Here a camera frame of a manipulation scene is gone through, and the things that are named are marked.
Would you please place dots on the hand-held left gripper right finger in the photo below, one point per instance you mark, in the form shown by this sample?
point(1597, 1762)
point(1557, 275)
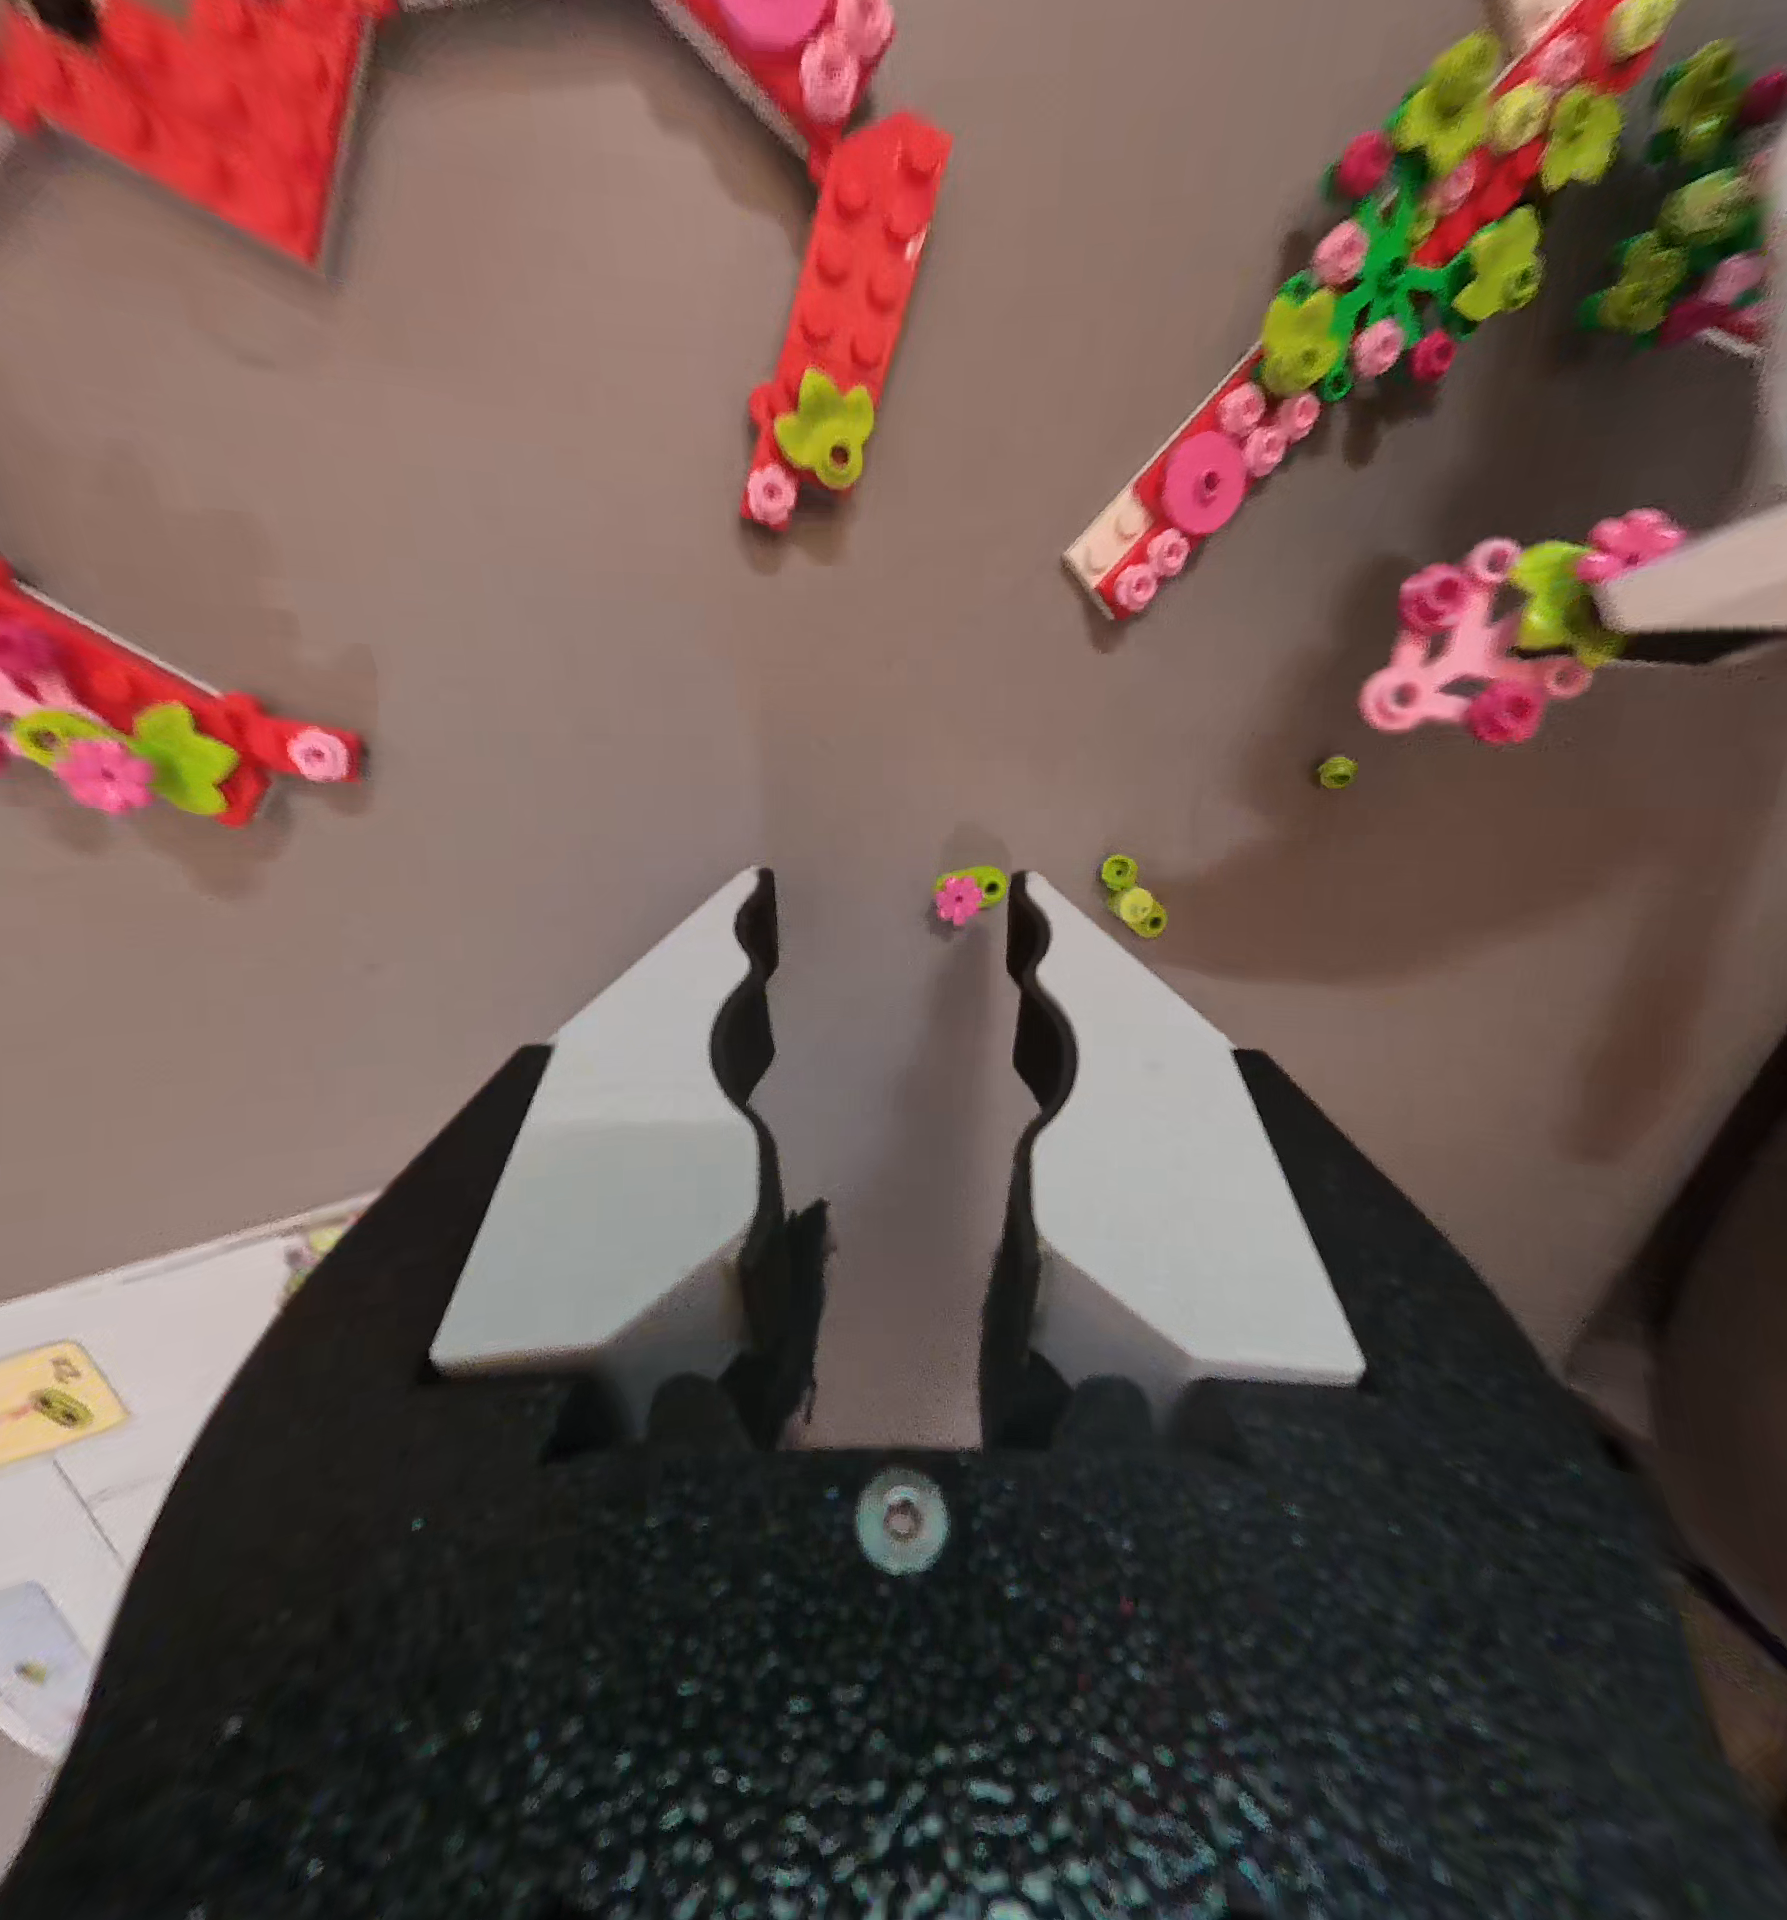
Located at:
point(1179, 1200)

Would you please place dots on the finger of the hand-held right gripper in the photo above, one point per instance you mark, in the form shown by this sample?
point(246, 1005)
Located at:
point(1746, 579)

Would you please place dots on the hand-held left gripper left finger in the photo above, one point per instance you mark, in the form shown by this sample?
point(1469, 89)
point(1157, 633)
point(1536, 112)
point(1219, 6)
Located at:
point(607, 1200)

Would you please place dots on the pink lego branch with flowers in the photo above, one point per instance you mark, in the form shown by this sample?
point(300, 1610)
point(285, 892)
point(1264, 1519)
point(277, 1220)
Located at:
point(1447, 659)

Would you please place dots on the lime lego link pink flower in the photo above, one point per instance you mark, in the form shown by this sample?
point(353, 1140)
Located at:
point(963, 897)

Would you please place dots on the lime lego link with studs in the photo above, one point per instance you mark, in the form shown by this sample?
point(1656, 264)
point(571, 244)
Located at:
point(1138, 908)

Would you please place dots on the lego instruction booklet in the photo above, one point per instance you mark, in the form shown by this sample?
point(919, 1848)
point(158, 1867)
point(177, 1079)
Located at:
point(158, 1322)

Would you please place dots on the long white red lego segment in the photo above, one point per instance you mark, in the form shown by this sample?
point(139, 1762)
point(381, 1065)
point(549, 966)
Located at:
point(1208, 479)

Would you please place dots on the red lego heart half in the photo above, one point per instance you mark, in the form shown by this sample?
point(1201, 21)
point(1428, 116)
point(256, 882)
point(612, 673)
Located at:
point(863, 270)

